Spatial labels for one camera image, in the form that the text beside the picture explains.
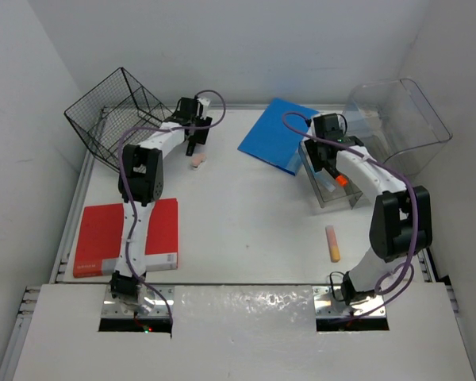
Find pink eraser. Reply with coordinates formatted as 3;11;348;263
191;153;206;170

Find light blue highlighter marker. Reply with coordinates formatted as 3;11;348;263
314;171;336;193

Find orange highlighter marker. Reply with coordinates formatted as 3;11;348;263
328;168;348;187

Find black wire mesh basket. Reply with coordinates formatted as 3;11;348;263
64;67;172;171

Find clear grey drawer organizer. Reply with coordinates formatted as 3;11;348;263
344;78;453;188

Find yellow pink highlighter marker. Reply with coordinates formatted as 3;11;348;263
325;225;340;263

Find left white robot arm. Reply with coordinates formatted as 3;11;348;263
110;94;213;299

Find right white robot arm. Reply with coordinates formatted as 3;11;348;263
304;114;432;305

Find blue folder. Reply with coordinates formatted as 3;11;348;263
238;98;319;175

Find red notebook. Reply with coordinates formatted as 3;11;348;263
72;198;179;278

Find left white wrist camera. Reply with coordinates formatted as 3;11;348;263
196;97;211;118

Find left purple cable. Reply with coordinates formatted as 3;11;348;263
118;89;226;322

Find purple cable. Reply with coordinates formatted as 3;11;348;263
118;89;226;322
282;112;420;318

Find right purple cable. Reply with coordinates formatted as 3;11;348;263
282;112;420;318

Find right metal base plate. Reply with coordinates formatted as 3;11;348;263
313;284;386;319

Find metal base plate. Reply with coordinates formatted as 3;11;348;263
101;285;175;319
313;284;386;319

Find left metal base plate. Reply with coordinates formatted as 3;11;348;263
101;285;175;319

